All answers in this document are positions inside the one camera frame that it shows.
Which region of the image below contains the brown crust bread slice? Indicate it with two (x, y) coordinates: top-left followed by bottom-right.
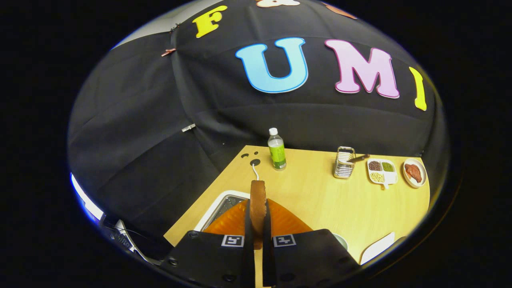
(250, 180), (267, 250)

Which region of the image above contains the white square plate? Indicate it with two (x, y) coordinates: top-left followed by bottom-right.
(360, 232), (396, 265)

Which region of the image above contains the black backdrop cloth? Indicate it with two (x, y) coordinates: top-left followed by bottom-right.
(67, 0), (448, 248)

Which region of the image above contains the white divided bean dish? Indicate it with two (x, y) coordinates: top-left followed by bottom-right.
(367, 159), (398, 189)

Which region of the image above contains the grey metal stand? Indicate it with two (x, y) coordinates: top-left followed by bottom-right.
(100, 216), (160, 264)

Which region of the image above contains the metal wire utensil basket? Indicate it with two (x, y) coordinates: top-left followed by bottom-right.
(333, 146), (356, 179)

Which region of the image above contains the white round meat plate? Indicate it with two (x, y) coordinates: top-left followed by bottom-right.
(402, 158), (428, 188)

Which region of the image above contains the white toaster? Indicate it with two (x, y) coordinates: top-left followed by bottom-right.
(194, 190), (250, 232)

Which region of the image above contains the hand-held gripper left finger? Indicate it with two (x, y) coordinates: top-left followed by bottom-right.
(160, 199), (255, 288)

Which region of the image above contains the brown cooked meat piece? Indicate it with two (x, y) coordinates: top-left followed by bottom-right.
(405, 163), (423, 183)

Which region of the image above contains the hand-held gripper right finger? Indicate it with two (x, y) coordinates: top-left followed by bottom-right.
(262, 199), (360, 288)

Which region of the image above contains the green label plastic bottle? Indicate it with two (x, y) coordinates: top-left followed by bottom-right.
(267, 128), (287, 171)

